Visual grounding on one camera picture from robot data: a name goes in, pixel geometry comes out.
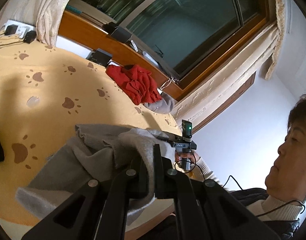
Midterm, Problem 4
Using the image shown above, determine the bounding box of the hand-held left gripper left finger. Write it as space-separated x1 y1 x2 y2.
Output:
20 156 150 240

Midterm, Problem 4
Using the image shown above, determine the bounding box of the dark grey snap cardigan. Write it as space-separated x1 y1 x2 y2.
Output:
142 92 177 114

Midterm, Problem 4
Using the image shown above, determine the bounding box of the clear plastic package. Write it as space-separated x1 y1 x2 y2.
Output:
142 51 159 63

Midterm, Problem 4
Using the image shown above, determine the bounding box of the person's torso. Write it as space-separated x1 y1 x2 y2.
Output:
163 187 306 240

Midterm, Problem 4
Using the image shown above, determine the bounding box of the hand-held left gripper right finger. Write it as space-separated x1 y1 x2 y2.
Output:
153 144 281 240

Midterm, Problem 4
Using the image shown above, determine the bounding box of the yellow paw-print blanket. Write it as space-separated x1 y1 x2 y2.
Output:
0 30 184 233

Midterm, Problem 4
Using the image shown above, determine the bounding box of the person's right hand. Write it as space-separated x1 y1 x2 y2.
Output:
174 151 201 172

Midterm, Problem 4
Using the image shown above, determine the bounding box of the light grey sweater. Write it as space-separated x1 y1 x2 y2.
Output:
15 124 174 227

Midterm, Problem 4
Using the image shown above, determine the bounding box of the person's right forearm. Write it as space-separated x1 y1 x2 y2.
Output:
191 156 231 191

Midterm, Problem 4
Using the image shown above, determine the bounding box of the pink ribbon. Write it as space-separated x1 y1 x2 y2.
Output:
159 76 180 91

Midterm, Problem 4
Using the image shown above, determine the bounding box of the white power strip with chargers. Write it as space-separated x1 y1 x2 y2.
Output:
4 19 38 45

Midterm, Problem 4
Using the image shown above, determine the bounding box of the sliding glass window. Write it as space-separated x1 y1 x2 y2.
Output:
68 0 268 81

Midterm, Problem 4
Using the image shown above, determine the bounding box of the person's head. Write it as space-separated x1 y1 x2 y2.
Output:
265 94 306 202

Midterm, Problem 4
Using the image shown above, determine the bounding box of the wooden baseboard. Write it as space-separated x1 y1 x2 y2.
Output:
191 71 257 132

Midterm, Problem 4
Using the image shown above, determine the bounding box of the black box with grey lid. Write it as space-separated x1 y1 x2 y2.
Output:
88 48 113 67

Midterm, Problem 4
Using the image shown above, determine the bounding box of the wooden headboard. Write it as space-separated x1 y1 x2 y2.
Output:
57 10 277 101

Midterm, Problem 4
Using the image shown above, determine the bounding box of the cream curtain with cord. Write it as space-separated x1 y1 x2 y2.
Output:
8 0 78 46

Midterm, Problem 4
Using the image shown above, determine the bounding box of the black cable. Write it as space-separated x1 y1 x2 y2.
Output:
175 159 306 218

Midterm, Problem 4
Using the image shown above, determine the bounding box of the red knit sweater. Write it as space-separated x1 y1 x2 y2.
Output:
105 64 163 105

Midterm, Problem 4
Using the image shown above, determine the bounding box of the cream embossed curtain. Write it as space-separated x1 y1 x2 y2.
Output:
172 0 291 131

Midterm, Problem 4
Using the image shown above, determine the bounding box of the open black box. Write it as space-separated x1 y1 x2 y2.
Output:
103 22 132 43

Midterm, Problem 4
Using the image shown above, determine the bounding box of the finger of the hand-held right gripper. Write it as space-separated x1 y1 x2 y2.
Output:
155 134 179 143

